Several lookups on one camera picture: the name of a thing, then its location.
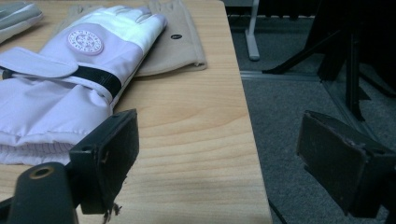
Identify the grey plastic bin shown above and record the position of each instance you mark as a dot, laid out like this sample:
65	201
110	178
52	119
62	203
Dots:
15	18

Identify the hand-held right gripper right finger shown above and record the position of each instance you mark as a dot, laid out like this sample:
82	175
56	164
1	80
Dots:
336	161

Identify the white metal desk frame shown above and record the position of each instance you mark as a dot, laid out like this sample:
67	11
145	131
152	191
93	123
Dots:
252	40

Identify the black tripod stand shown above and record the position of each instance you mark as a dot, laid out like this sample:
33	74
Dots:
353	62

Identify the beige glove with dark dot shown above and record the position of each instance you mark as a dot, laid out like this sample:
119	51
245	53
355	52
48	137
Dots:
180	53

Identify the lavender and white ski glove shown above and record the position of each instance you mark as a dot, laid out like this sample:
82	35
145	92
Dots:
62	102

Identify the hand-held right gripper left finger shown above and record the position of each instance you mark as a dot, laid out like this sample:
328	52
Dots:
106	155

